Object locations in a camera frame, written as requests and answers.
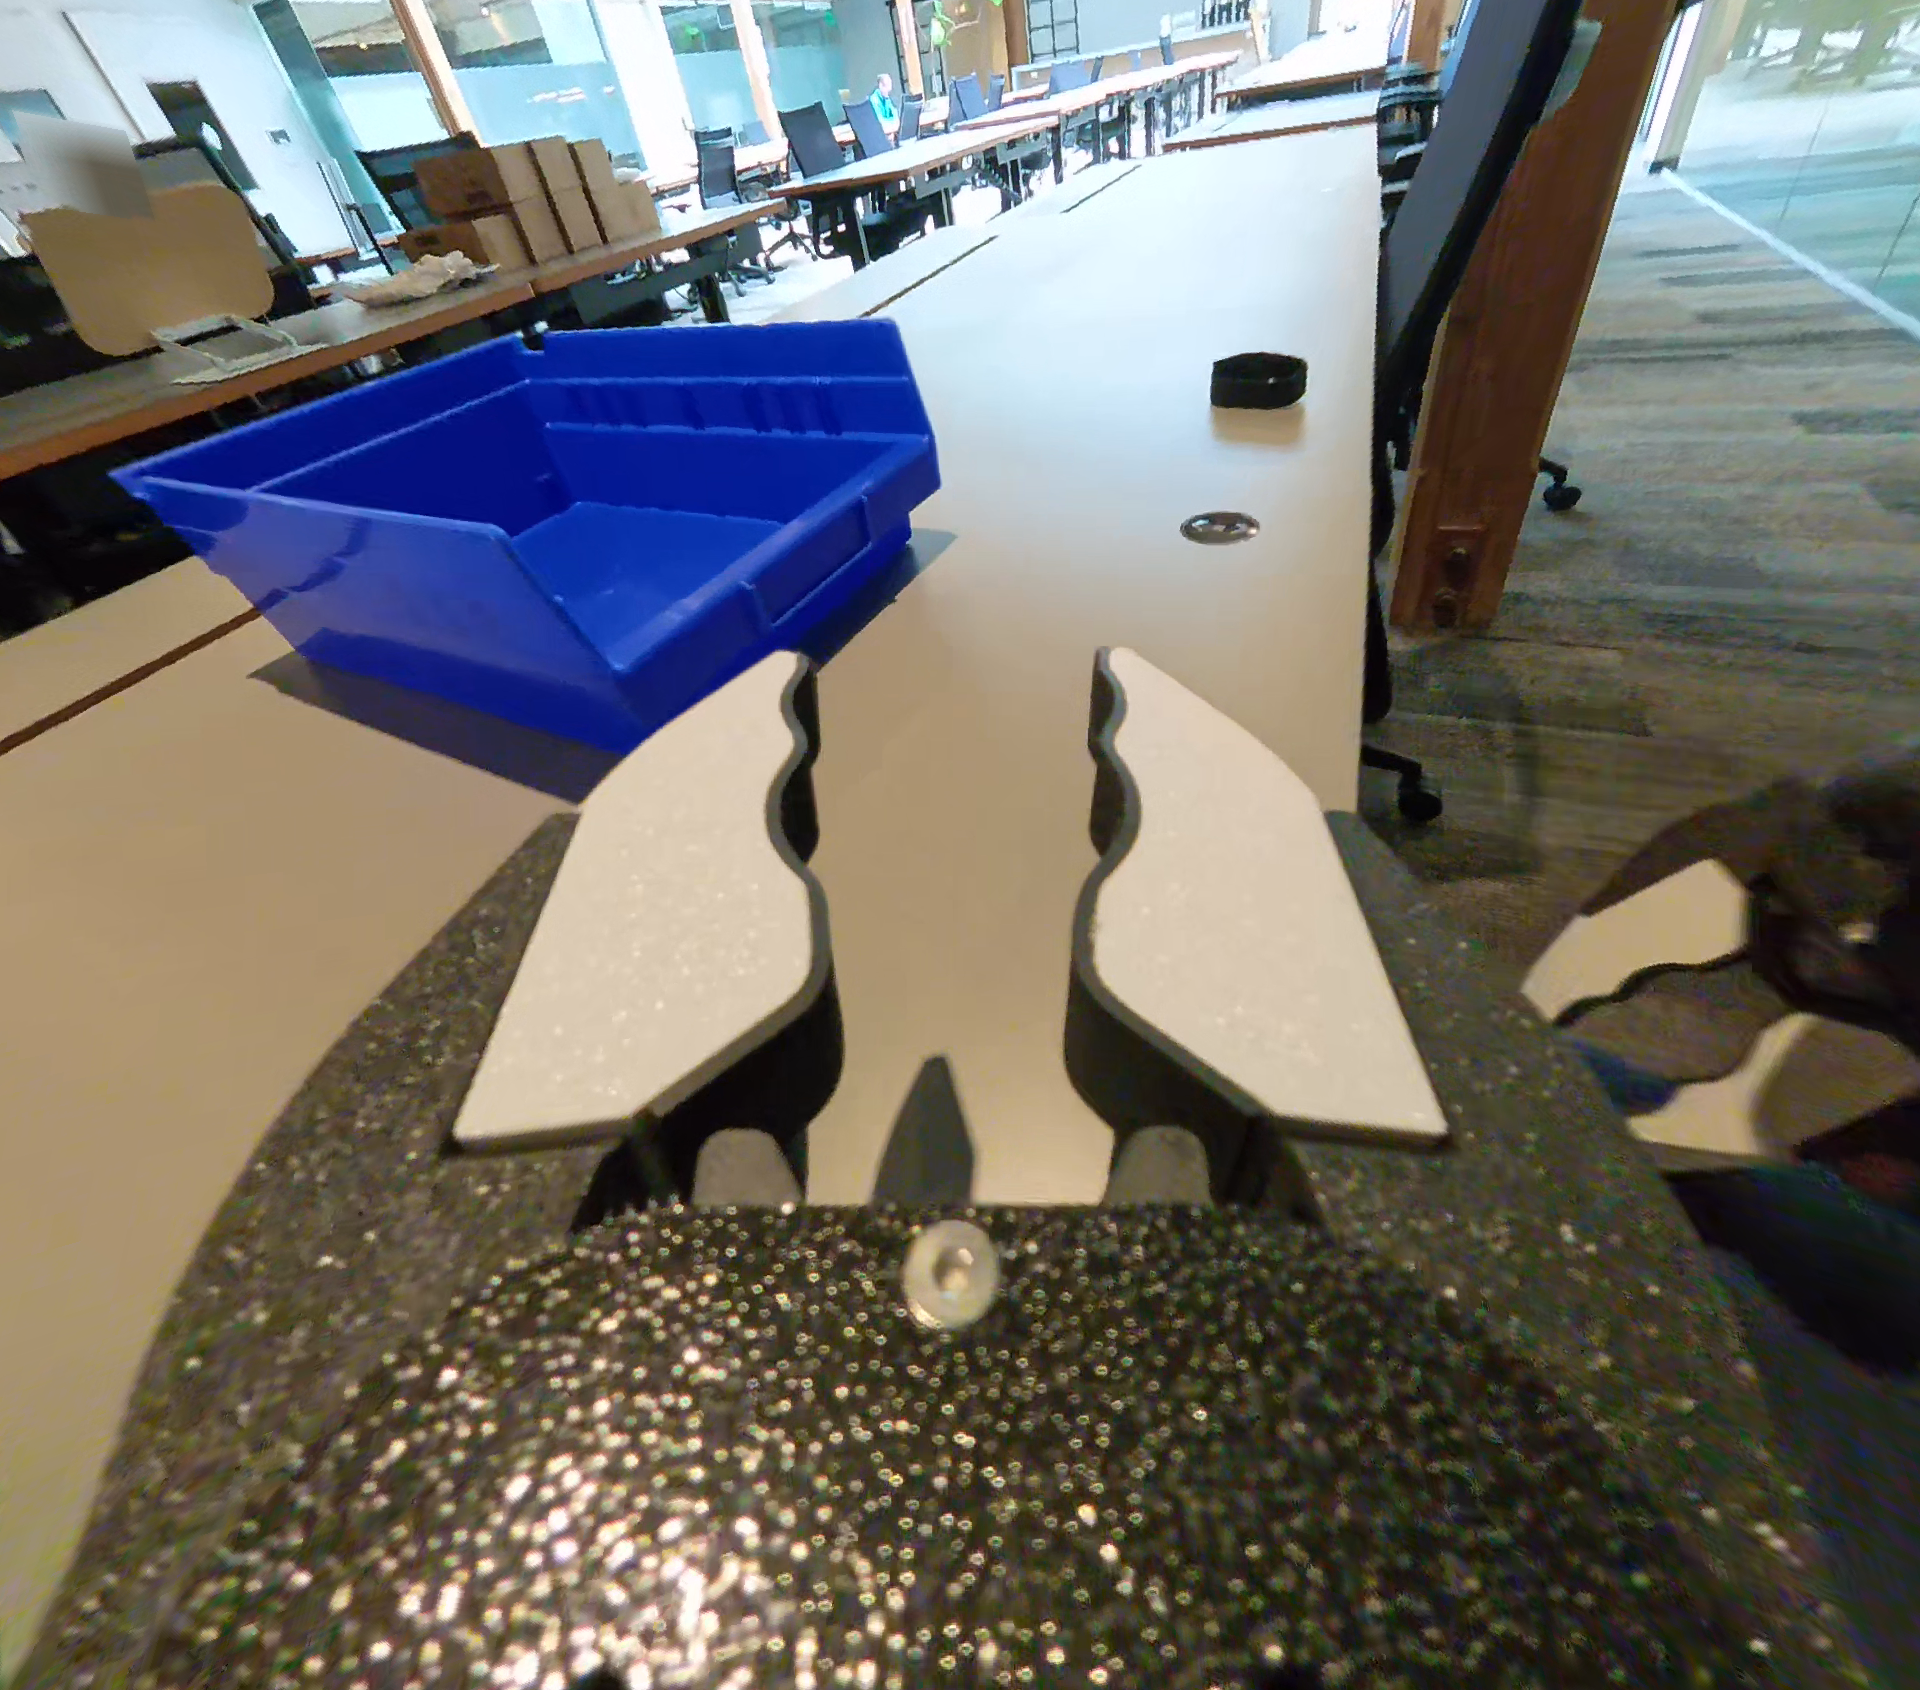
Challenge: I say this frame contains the person's leg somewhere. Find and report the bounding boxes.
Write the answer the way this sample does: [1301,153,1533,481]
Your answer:
[1565,1036,1920,1690]

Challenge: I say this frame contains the long wooden desk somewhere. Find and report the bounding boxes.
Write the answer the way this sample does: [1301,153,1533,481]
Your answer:
[772,122,1037,269]

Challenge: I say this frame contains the stack of cardboard boxes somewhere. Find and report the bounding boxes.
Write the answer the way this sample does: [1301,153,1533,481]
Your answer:
[412,134,665,270]

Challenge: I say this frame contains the small clear acrylic stand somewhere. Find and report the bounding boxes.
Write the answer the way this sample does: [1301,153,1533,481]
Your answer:
[146,313,310,390]

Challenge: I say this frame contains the dark wooden desk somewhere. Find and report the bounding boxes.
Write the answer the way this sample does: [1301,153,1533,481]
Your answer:
[0,202,789,485]

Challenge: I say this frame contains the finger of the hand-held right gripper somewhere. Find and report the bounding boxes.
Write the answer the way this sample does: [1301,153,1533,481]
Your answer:
[1624,1013,1830,1162]
[1517,859,1758,1029]

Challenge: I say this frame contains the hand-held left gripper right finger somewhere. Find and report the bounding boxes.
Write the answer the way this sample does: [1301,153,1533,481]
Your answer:
[1064,647,1451,1217]

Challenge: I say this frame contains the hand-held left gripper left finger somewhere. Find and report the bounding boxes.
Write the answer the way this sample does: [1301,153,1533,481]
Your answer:
[450,651,838,1212]

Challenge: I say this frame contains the black mesh office chair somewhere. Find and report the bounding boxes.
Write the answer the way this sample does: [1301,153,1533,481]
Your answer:
[1355,0,1634,826]

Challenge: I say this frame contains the black round cap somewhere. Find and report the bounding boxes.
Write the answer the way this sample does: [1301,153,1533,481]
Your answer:
[1207,347,1310,415]

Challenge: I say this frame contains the crumpled paper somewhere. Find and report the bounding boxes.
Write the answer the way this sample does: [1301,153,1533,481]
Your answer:
[332,250,504,309]

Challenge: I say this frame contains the blue plastic bin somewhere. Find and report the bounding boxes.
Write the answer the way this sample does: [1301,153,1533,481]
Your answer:
[108,317,942,758]

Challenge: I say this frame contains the wooden column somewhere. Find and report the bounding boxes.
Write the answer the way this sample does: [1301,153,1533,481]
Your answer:
[1385,0,1753,638]

